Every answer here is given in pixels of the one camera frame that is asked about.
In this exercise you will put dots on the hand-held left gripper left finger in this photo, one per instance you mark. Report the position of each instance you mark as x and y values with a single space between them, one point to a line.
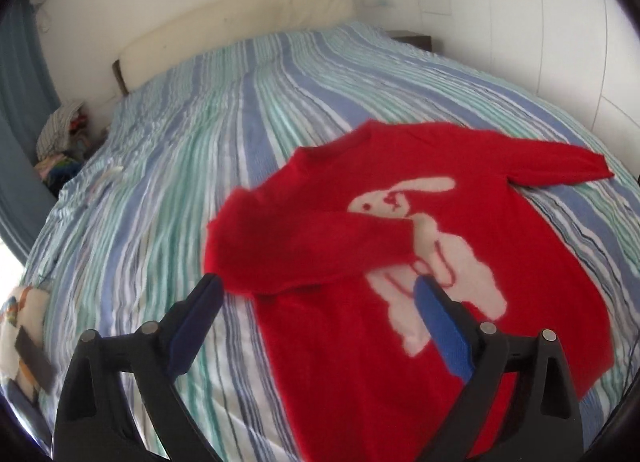
186 337

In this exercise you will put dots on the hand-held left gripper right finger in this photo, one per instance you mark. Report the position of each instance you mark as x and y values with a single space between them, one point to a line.
449 337

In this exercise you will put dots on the red sweater with white rabbit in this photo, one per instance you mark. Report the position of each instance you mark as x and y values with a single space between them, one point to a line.
350 292

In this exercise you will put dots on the pile of clothes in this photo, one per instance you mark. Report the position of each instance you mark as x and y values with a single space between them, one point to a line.
62 140

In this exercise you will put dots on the dark flat phone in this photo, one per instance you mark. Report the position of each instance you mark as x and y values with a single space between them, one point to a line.
36 359

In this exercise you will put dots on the patterned white pillow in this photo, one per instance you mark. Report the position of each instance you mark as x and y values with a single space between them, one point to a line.
20 337

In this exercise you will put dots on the blue green striped bedspread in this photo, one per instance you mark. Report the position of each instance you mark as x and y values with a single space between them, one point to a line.
175 167

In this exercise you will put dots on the blue curtain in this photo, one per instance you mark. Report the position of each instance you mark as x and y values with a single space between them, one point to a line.
22 117

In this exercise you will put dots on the dark wooden nightstand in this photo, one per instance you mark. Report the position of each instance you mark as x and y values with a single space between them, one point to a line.
412 38

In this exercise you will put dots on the cream padded headboard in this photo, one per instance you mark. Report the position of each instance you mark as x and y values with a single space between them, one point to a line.
235 27

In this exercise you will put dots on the white wardrobe doors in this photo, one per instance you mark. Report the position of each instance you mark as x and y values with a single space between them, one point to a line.
540 17

